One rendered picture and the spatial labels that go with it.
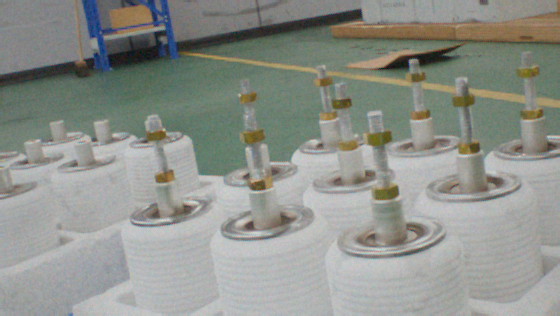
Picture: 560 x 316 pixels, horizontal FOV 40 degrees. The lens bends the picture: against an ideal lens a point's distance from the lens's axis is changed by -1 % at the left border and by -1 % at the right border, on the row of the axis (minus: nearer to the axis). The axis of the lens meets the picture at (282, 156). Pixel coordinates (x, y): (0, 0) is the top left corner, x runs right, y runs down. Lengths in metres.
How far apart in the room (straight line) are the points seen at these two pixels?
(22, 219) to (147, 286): 0.27
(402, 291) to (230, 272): 0.15
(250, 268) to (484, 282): 0.18
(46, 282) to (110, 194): 0.15
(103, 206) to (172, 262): 0.33
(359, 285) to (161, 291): 0.22
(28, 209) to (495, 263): 0.54
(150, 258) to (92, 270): 0.28
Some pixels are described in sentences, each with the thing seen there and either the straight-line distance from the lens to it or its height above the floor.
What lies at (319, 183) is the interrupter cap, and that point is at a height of 0.25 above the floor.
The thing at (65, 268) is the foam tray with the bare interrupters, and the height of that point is 0.16.
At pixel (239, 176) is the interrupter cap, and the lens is 0.79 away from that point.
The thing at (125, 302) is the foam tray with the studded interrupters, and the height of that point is 0.17.
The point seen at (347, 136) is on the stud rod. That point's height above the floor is 0.29.
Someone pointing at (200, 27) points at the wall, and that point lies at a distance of 7.14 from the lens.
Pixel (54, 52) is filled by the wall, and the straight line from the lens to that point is 6.96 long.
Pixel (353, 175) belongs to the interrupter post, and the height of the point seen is 0.26.
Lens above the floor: 0.43
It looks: 12 degrees down
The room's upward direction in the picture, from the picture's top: 9 degrees counter-clockwise
